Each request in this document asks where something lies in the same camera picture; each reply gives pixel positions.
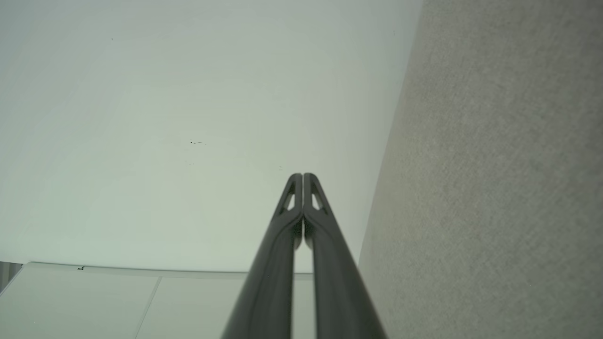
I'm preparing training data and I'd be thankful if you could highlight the grey fabric sofa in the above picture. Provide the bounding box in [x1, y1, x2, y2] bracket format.
[358, 0, 603, 339]

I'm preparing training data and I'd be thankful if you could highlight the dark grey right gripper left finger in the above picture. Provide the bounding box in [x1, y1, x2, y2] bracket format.
[221, 173, 304, 339]

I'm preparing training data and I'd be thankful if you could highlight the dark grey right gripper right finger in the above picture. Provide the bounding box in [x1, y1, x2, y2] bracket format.
[303, 173, 388, 339]

